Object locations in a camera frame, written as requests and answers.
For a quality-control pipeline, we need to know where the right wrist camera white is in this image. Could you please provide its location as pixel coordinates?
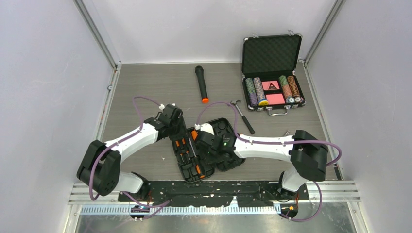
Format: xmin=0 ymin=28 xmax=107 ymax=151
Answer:
xmin=194 ymin=123 xmax=214 ymax=135

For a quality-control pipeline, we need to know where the black tool kit case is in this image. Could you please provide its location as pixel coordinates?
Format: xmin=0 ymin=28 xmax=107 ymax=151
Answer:
xmin=169 ymin=118 xmax=245 ymax=183

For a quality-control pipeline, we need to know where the claw hammer black handle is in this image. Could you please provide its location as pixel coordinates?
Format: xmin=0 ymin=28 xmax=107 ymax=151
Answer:
xmin=230 ymin=100 xmax=256 ymax=134

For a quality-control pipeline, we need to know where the thin orange black screwdriver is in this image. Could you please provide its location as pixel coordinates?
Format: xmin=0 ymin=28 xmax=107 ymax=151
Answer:
xmin=181 ymin=138 xmax=191 ymax=163

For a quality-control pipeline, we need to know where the orange handled screwdriver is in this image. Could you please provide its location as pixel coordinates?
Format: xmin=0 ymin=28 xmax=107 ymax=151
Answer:
xmin=189 ymin=129 xmax=199 ymax=156

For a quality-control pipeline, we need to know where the open poker chip case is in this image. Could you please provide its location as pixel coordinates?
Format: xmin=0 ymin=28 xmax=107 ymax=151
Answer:
xmin=241 ymin=33 xmax=307 ymax=116

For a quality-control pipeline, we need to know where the black microphone orange end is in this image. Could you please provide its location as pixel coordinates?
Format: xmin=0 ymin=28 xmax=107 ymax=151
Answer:
xmin=195 ymin=65 xmax=209 ymax=103

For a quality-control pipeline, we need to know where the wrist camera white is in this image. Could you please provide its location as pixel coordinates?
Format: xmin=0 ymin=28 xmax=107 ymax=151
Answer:
xmin=194 ymin=123 xmax=214 ymax=135
xmin=158 ymin=103 xmax=176 ymax=111

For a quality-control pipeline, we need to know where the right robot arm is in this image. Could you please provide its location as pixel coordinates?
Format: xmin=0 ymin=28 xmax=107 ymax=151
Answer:
xmin=194 ymin=130 xmax=328 ymax=199

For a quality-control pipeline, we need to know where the small orange black screwdriver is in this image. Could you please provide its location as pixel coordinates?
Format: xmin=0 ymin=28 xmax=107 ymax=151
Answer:
xmin=175 ymin=140 xmax=185 ymax=164

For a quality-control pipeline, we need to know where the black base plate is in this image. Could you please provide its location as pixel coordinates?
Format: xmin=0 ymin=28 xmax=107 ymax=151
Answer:
xmin=131 ymin=181 xmax=309 ymax=207

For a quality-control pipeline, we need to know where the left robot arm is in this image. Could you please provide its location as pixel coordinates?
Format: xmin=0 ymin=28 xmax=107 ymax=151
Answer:
xmin=76 ymin=104 xmax=186 ymax=201

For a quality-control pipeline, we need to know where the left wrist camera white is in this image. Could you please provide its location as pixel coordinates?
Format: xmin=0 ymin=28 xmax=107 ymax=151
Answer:
xmin=158 ymin=103 xmax=176 ymax=111

